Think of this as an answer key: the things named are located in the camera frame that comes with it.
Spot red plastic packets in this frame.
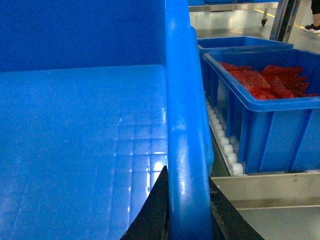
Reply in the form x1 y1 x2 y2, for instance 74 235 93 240
219 61 319 100

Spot metal shelf frame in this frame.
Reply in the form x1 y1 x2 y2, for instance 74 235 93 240
212 171 320 240

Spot large blue plastic crate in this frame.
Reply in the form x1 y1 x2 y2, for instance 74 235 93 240
0 0 214 240

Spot metal rack with casters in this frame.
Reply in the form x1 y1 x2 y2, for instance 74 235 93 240
188 0 301 43

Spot black sneaker of person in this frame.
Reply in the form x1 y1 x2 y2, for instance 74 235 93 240
303 23 320 34

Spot white roller conveyor track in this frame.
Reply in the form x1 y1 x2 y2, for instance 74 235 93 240
205 98 247 177

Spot empty blue bin behind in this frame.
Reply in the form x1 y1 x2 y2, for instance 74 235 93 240
197 36 294 53

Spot blue bin with red packets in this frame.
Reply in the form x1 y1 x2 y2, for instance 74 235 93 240
203 49 320 174

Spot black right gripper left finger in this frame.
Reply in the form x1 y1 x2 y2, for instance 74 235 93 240
121 166 170 240

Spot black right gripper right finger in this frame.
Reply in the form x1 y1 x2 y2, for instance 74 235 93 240
209 179 255 240

